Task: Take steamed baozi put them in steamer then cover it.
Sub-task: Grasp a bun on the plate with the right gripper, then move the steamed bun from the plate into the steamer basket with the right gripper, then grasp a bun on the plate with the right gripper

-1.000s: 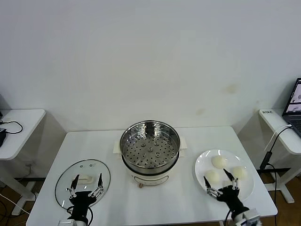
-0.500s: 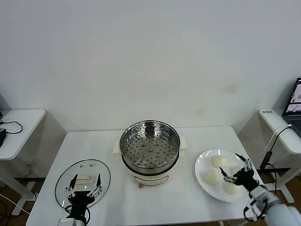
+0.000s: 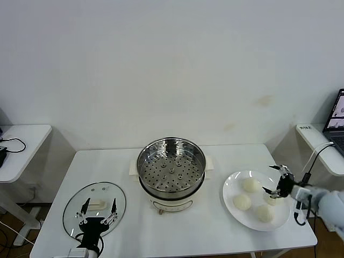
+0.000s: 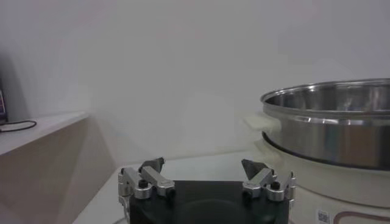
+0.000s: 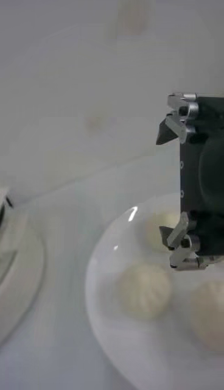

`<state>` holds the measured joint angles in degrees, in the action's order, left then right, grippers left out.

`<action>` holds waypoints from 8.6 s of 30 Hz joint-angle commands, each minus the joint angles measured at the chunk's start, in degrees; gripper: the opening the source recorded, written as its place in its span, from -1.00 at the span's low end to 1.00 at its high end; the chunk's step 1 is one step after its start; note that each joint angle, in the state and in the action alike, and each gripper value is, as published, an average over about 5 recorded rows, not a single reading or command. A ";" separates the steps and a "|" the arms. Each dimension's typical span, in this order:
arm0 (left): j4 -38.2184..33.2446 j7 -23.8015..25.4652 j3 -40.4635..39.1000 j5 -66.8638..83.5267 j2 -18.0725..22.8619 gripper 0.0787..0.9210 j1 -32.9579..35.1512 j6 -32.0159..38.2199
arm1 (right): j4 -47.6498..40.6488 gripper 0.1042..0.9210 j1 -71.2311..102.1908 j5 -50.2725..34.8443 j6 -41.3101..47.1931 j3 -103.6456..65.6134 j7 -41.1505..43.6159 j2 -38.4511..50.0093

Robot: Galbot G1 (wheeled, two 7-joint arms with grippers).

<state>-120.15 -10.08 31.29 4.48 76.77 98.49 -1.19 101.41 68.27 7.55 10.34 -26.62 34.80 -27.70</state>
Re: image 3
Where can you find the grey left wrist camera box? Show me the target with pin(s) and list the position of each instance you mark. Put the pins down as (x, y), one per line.
(78, 253)

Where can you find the perforated steel steamer basket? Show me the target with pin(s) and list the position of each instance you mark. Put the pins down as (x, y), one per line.
(188, 174)

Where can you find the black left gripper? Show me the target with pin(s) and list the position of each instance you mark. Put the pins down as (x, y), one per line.
(92, 228)

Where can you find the small black device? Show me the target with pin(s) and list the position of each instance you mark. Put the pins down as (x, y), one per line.
(2, 158)

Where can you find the white steamed baozi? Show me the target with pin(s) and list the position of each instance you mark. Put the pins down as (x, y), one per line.
(274, 202)
(264, 213)
(251, 185)
(242, 202)

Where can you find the small paper label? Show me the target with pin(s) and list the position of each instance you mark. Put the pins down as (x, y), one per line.
(305, 127)

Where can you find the white round plate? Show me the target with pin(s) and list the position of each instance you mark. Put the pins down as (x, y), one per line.
(242, 182)

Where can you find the white side table with laptop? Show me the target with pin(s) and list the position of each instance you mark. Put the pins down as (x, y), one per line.
(314, 135)

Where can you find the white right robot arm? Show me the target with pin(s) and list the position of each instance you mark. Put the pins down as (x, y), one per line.
(330, 204)

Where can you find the open dark laptop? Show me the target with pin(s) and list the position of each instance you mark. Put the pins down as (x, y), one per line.
(337, 113)

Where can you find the round glass pot lid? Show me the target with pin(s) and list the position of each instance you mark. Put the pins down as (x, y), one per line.
(94, 193)

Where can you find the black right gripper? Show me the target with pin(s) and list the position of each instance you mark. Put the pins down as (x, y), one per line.
(285, 185)

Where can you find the cream electric cooker pot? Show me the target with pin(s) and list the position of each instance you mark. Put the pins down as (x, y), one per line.
(172, 204)

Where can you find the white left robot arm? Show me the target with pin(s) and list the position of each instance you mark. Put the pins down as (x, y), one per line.
(91, 253)

